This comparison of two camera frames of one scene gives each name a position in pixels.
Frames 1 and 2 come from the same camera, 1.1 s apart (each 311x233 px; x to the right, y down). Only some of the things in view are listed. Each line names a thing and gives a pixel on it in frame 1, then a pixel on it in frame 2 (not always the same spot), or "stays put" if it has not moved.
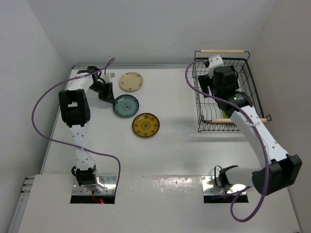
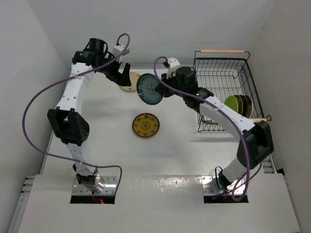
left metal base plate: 105,186 stays put
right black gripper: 206,82 → 164,91
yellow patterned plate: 146,124 stays put
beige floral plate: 130,81 stays put
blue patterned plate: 126,106 → 146,84
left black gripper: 108,95 → 122,78
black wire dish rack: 211,117 stays put
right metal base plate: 209,187 stays put
